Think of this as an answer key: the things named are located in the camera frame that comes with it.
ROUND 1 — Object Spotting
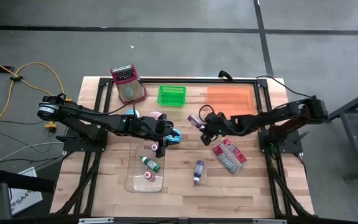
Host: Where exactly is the large blue frosted donut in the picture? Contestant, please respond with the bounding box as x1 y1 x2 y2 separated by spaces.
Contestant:
165 128 183 144

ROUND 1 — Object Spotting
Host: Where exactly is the clear plastic bin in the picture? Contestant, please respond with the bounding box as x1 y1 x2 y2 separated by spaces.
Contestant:
124 136 166 194

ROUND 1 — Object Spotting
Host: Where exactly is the silver metal bracket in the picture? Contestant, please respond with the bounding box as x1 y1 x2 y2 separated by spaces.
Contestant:
252 218 288 224
78 217 114 224

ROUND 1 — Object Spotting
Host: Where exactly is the yellow extension cable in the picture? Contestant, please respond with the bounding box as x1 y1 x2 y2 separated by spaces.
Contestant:
0 52 73 133

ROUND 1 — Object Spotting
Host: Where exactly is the green food colouring bottle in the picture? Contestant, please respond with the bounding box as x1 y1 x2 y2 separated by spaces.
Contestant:
139 155 161 173

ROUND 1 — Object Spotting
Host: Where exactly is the white printed box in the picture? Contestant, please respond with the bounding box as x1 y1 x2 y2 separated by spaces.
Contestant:
9 166 43 216

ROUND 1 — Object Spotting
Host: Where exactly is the thick black cable loop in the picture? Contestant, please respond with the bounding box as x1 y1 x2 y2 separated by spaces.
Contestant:
218 70 234 82

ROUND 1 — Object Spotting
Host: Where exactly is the black aluminium table frame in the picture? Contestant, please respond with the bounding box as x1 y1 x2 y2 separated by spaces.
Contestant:
50 76 315 218

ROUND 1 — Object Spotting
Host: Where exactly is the green plastic basket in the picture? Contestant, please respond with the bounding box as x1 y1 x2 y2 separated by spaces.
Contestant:
157 85 187 108

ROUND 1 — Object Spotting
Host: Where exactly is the red metal box grater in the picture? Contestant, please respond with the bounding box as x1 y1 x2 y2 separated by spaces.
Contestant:
109 63 147 105

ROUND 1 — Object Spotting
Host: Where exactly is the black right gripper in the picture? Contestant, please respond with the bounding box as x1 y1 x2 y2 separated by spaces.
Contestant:
200 111 232 146

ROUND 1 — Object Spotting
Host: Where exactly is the orange translucent plastic bin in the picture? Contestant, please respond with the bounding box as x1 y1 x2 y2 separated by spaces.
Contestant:
206 85 257 121

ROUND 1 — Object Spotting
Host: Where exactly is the purple food colouring bottle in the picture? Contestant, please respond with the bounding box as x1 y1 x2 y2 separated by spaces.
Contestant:
193 160 205 187

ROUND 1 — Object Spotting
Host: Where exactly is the red and silver candy bag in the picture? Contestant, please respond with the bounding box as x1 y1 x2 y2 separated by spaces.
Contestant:
212 138 248 175

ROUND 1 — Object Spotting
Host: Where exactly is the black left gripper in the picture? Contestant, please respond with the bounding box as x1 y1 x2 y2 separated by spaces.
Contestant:
131 113 180 159

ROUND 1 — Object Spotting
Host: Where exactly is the orange food colouring bottle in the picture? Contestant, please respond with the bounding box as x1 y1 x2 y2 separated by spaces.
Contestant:
144 170 157 183

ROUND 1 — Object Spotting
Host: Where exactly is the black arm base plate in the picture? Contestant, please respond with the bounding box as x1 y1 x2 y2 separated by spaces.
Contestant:
63 129 108 152
258 129 304 155

